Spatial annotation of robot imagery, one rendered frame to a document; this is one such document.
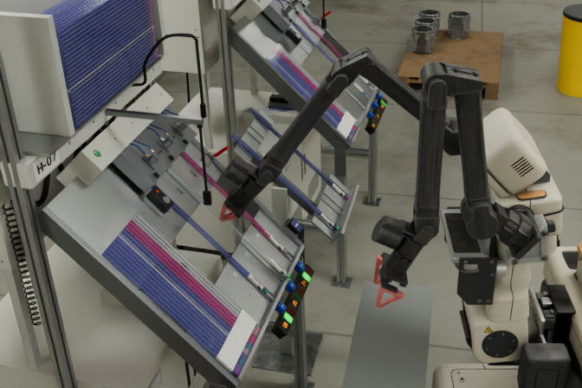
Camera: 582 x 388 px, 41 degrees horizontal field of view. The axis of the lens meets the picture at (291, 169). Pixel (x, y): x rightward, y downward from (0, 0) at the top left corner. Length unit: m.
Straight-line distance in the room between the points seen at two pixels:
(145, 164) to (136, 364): 0.61
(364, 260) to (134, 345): 1.64
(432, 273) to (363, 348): 1.38
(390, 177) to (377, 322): 2.08
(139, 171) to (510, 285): 1.12
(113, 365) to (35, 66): 0.96
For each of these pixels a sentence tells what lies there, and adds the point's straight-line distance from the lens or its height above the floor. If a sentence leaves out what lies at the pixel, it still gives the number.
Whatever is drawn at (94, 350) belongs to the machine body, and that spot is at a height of 0.62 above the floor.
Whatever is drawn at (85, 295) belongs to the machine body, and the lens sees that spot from 2.80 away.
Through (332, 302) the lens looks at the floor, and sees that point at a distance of 3.62.
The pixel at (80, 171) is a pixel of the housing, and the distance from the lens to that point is 2.26.
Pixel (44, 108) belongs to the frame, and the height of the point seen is 1.47.
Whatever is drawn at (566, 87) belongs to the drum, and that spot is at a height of 0.06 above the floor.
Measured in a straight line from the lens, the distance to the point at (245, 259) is 2.51.
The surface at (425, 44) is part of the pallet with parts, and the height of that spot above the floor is 0.20.
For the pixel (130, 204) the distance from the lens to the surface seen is 2.32.
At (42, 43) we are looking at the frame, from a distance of 2.02.
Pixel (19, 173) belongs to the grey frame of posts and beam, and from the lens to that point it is 2.05.
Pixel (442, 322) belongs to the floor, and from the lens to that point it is 3.55.
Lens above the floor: 2.29
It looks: 29 degrees down
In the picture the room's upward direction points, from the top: 2 degrees counter-clockwise
